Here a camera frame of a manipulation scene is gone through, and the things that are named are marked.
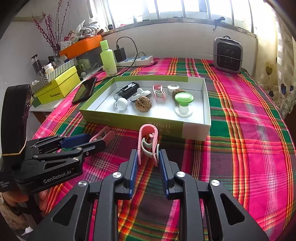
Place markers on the black smartphone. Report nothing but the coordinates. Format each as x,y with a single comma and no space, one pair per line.
84,90

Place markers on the small white jar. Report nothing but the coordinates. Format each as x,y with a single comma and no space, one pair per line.
49,69

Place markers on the green round object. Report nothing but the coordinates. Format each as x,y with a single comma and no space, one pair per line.
83,64

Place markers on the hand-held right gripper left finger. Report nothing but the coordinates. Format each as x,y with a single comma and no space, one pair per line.
133,171

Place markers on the orange plastic tray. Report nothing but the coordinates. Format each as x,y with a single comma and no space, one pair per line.
83,45

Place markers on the grey striped box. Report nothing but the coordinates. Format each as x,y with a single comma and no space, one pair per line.
62,67

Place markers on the person's left hand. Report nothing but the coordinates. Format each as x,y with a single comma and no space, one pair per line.
44,200

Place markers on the clear plastic storage box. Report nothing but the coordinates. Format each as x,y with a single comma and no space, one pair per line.
92,58

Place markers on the white plastic bags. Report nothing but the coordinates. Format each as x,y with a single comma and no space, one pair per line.
86,27

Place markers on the black charger plug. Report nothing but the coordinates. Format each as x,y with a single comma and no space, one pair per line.
120,55

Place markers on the green cardboard box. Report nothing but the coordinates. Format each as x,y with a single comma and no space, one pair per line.
104,113

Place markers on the grey space heater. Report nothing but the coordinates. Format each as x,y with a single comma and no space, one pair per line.
227,58

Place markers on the light green bottle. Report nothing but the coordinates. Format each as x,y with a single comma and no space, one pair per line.
108,61

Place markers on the heart print curtain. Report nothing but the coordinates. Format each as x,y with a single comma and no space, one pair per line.
282,69

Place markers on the white power strip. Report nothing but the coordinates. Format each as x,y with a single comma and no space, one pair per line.
143,59

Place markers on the window with metal bars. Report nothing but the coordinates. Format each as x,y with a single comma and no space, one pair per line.
173,7

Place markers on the white mushroom-shaped pin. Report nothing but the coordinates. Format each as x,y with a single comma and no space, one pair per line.
122,104

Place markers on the small green box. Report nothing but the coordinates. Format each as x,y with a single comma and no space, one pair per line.
35,102

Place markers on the printed paper cards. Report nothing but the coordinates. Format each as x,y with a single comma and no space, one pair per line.
69,39

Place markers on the small white round container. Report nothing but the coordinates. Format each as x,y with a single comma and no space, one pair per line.
173,87

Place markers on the person's left forearm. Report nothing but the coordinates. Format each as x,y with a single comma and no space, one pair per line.
11,220

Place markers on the large brown walnut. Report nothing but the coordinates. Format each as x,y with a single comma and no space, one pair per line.
143,104

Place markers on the dark glass jar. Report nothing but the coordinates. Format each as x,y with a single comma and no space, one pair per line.
36,64

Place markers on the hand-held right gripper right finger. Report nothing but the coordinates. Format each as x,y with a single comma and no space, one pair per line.
163,173

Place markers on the yellow cardboard box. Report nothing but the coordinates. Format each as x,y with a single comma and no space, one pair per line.
60,85

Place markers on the pink green plaid cloth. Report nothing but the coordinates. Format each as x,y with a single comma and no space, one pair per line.
242,139

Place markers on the black pocket microscope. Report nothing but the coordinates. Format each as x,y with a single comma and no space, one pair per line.
126,91

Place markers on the green mushroom-shaped knob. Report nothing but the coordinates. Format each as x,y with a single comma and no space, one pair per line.
183,98

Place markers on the small brown walnut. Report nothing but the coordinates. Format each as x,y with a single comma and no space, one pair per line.
177,92

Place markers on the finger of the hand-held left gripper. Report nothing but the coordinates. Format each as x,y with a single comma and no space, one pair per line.
76,140
92,146

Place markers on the pink plastic clip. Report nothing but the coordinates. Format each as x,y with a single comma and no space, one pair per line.
108,136
155,89
148,128

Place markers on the white round disc gadget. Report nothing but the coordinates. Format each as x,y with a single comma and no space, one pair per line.
141,92

